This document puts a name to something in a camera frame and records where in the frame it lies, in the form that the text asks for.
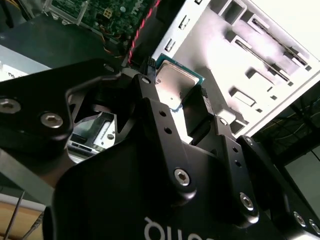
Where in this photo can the silver CPU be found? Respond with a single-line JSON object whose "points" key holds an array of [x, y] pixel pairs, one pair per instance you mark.
{"points": [[175, 82]]}

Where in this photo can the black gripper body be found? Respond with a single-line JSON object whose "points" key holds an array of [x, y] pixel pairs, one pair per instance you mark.
{"points": [[112, 200]]}

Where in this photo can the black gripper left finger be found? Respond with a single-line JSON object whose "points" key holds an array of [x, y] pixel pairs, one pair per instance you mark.
{"points": [[37, 95]]}

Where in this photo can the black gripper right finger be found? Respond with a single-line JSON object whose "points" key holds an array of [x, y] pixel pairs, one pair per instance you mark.
{"points": [[197, 117]]}

